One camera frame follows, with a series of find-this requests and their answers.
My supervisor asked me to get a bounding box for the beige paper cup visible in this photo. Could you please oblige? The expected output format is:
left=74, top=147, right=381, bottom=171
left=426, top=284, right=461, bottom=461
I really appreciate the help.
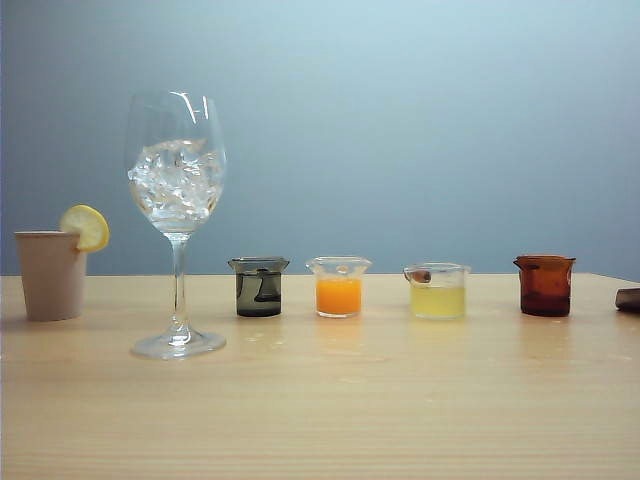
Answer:
left=13, top=230, right=89, bottom=322

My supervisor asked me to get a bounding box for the tall clear wine glass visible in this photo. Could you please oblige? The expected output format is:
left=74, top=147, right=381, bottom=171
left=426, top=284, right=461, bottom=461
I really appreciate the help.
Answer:
left=123, top=90, right=230, bottom=360

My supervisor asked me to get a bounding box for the yellow lemon slice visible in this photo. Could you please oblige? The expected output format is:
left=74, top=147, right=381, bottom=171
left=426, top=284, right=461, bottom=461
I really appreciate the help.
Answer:
left=59, top=203, right=111, bottom=253

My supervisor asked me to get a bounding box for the shiny metal ice scoop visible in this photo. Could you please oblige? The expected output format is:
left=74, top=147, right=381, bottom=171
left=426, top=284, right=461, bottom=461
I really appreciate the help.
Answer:
left=614, top=287, right=640, bottom=314

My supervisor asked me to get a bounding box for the brown amber glass beaker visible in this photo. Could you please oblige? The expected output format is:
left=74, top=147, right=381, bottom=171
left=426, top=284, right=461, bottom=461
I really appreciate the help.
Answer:
left=513, top=253, right=577, bottom=317

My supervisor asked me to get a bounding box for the clear beaker with orange juice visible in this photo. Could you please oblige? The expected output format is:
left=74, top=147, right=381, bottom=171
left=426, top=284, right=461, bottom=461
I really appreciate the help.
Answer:
left=305, top=255, right=372, bottom=319

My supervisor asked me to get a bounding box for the clear beaker with yellow juice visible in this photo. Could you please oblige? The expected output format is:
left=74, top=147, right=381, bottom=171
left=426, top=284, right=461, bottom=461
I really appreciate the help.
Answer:
left=403, top=262, right=472, bottom=321

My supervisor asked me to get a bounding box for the heap of clear ice cubes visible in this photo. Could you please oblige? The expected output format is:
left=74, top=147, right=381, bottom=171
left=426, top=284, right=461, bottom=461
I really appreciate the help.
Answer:
left=127, top=139, right=227, bottom=224

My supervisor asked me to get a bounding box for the grey smoked glass beaker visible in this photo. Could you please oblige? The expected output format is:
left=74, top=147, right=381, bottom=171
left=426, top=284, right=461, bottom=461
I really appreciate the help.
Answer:
left=227, top=256, right=291, bottom=318

